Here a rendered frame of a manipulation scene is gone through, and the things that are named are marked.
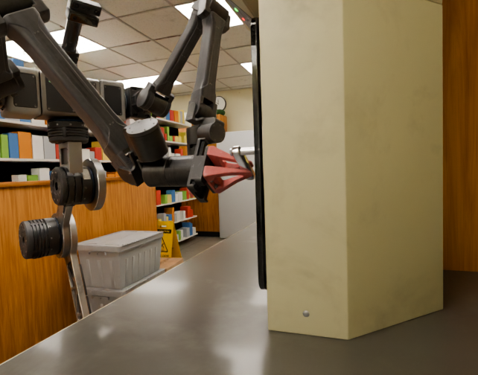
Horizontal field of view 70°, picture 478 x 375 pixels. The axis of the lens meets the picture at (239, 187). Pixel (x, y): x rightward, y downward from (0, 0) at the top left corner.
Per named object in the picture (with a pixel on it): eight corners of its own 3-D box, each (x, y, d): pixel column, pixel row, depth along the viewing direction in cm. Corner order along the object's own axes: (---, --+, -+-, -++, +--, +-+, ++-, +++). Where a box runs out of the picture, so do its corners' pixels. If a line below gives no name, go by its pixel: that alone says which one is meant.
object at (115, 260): (167, 268, 300) (164, 231, 299) (122, 292, 243) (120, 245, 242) (126, 265, 314) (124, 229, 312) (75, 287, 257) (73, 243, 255)
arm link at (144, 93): (217, 7, 124) (195, -11, 117) (234, 14, 114) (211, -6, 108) (157, 113, 135) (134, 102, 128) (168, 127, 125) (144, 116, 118)
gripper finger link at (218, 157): (249, 142, 57) (198, 145, 61) (243, 179, 54) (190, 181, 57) (259, 163, 63) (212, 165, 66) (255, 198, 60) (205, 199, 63)
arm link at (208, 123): (211, 114, 107) (189, 103, 101) (236, 109, 99) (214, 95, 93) (202, 151, 105) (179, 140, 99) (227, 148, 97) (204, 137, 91)
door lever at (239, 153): (273, 182, 59) (275, 170, 61) (260, 152, 52) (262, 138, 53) (244, 183, 61) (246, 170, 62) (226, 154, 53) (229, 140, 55)
